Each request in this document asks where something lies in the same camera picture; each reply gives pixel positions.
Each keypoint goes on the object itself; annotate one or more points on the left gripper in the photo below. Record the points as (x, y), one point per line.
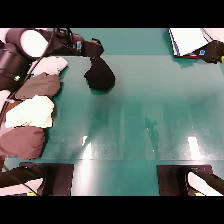
(93, 48)

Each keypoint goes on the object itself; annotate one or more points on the black garment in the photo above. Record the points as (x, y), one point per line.
(100, 75)

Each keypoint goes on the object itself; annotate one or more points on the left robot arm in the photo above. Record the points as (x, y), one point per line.
(30, 43)

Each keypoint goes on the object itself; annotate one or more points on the brown garment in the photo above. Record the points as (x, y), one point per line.
(39, 86)

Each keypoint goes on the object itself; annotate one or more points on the cream garment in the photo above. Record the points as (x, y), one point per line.
(30, 112)

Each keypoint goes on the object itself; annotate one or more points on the mauve garment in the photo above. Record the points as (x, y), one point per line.
(22, 142)

